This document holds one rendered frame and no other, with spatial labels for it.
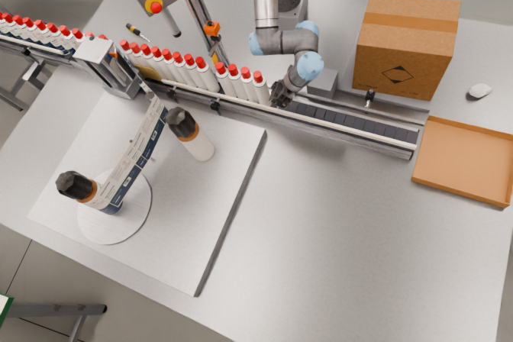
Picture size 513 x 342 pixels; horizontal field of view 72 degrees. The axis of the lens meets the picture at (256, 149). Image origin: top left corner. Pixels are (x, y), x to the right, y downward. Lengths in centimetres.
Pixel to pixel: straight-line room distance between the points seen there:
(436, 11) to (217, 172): 96
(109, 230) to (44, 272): 133
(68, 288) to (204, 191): 148
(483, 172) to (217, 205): 95
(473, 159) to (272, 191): 73
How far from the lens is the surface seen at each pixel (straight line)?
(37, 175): 185
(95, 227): 151
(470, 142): 149
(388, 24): 135
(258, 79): 129
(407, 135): 139
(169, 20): 146
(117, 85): 168
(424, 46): 131
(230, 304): 132
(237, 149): 138
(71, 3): 400
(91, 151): 166
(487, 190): 144
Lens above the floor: 211
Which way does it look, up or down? 64 degrees down
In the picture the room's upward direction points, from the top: 24 degrees counter-clockwise
